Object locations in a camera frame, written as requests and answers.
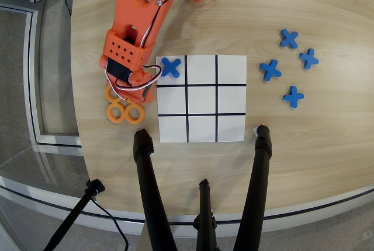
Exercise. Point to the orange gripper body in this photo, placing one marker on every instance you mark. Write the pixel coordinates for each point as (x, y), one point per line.
(145, 94)

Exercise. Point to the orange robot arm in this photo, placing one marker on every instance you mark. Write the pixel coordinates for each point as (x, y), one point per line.
(131, 0)

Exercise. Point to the blue foam cross piece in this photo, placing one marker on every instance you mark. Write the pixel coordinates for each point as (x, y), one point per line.
(270, 70)
(293, 97)
(308, 58)
(289, 38)
(172, 68)

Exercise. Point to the white tic-tac-toe grid sheet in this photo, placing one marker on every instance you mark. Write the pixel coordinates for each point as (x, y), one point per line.
(201, 128)

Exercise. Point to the thick black tripod leg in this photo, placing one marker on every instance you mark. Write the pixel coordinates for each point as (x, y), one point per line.
(149, 186)
(257, 186)

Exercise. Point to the small white paper tag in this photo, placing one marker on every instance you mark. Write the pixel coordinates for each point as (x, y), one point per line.
(254, 130)

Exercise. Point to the thin black tripod leg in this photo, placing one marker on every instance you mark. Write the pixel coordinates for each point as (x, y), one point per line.
(205, 210)

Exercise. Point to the black stand pole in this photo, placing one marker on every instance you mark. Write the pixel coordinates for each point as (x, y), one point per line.
(73, 216)

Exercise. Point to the white floor frame rail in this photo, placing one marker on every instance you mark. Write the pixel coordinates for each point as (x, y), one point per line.
(30, 58)

